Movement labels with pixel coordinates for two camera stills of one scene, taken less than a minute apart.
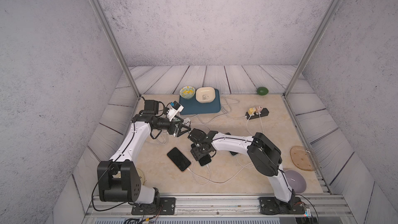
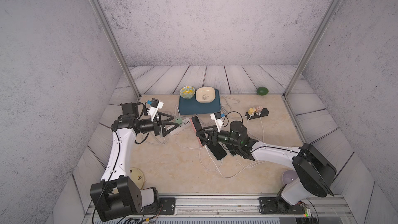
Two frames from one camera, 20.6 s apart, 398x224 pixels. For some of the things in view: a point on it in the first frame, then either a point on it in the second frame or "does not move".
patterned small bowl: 187,92 does not move
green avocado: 262,91 does not move
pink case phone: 181,161 to 197,127
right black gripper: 194,153 to 213,135
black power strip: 264,112 does not move
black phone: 204,160 to 217,151
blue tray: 192,107 does not move
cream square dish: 205,95 does not move
